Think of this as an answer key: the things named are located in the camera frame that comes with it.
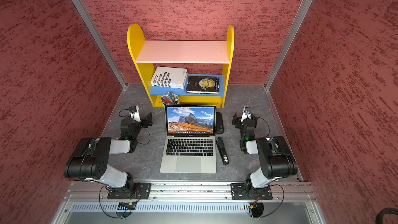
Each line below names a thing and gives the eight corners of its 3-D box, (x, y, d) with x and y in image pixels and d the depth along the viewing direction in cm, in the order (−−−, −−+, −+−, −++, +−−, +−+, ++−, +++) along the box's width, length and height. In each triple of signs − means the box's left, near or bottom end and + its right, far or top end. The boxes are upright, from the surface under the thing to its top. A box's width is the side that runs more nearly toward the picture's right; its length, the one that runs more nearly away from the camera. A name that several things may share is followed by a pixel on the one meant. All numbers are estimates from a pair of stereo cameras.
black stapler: (223, 165, 83) (224, 163, 80) (215, 140, 93) (215, 137, 90) (229, 163, 84) (230, 161, 81) (220, 138, 93) (221, 136, 90)
